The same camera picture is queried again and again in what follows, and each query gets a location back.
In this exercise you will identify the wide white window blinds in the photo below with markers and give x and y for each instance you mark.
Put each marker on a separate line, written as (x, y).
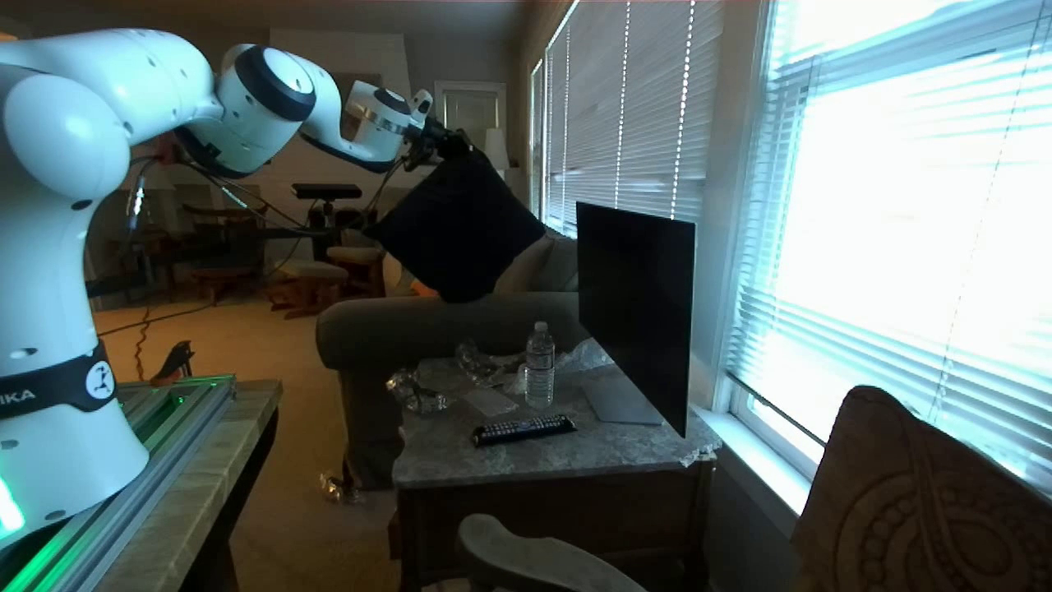
(922, 218)

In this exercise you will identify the dark dining table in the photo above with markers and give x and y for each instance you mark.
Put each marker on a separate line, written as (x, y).
(220, 246)

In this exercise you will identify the black flat monitor with stand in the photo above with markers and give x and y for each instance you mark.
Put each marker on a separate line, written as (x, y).
(635, 306)

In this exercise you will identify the narrow white window blinds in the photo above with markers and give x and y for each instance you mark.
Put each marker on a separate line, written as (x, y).
(635, 99)

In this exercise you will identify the clear plastic water bottle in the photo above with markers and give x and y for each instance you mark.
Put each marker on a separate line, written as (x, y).
(542, 371)

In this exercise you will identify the black remote control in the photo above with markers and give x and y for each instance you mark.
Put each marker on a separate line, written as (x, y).
(525, 428)

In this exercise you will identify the wooden armchair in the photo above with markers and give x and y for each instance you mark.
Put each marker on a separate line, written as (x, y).
(538, 561)

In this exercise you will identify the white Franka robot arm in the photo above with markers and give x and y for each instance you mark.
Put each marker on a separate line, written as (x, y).
(54, 274)

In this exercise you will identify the small plastic bag blue item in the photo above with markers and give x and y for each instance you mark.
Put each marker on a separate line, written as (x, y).
(417, 392)

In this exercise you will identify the marble top side table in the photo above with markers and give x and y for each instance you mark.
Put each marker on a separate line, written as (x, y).
(614, 449)

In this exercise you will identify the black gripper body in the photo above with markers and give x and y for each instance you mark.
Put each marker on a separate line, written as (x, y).
(430, 136)

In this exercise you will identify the dark blue pillow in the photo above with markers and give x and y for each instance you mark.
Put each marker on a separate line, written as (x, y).
(462, 231)

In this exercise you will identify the green lit aluminium base rail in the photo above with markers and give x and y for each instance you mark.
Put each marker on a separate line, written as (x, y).
(176, 413)

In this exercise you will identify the plastic bag with brown item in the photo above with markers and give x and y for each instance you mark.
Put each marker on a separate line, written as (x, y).
(488, 365)

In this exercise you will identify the black bar device on stand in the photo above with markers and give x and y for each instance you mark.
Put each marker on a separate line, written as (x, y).
(328, 193)

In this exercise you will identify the brown footstool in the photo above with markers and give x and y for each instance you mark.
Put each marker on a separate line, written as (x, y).
(309, 287)

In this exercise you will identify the brown patterned cushion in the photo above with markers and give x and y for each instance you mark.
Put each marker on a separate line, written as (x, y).
(933, 504)

